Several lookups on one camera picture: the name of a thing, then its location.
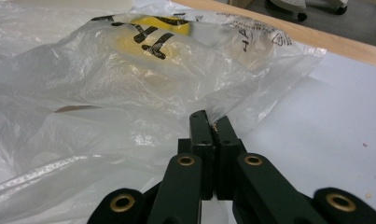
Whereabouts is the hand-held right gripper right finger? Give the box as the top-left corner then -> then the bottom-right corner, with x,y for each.
211,115 -> 247,201

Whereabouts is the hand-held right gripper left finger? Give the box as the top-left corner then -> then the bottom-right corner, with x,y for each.
177,109 -> 216,201

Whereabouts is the clear plastic bag yellow print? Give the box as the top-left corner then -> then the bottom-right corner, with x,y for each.
0,0 -> 327,224

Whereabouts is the white plastic basket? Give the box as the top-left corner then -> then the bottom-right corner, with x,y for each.
7,0 -> 134,13

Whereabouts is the light wooden table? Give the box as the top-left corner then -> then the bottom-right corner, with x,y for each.
172,0 -> 376,70

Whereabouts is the white office chair base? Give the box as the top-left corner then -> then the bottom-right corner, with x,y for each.
265,0 -> 349,22

